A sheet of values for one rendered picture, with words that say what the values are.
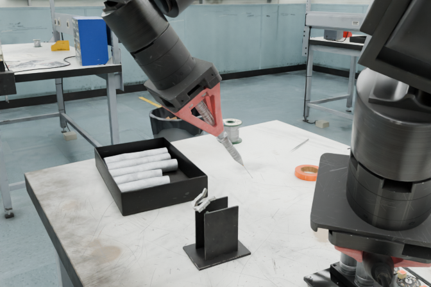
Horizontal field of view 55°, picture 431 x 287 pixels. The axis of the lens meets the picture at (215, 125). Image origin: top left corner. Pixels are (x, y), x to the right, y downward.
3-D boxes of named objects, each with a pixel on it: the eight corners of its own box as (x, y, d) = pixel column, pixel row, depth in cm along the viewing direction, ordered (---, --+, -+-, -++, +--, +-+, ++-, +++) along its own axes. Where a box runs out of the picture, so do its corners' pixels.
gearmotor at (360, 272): (364, 298, 49) (369, 261, 47) (349, 285, 51) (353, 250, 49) (379, 291, 50) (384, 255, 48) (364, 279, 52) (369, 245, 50)
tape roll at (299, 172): (317, 184, 81) (317, 178, 81) (289, 176, 85) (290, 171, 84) (328, 173, 86) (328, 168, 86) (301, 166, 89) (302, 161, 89)
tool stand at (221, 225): (199, 265, 63) (157, 223, 57) (245, 220, 65) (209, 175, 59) (217, 288, 58) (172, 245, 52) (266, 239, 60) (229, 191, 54)
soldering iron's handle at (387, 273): (358, 262, 38) (361, 295, 26) (360, 235, 38) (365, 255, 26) (387, 268, 37) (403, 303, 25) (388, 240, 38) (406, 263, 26)
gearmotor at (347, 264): (347, 284, 51) (351, 248, 50) (334, 272, 53) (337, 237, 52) (362, 278, 52) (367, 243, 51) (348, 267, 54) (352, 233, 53)
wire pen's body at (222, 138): (230, 159, 57) (187, 102, 52) (238, 151, 58) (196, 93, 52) (236, 163, 56) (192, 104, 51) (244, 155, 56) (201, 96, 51)
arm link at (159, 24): (87, 10, 45) (106, 6, 41) (132, -26, 47) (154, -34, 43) (126, 59, 49) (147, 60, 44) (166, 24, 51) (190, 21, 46)
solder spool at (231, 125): (223, 135, 109) (223, 116, 108) (245, 138, 107) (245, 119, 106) (214, 142, 104) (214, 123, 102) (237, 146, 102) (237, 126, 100)
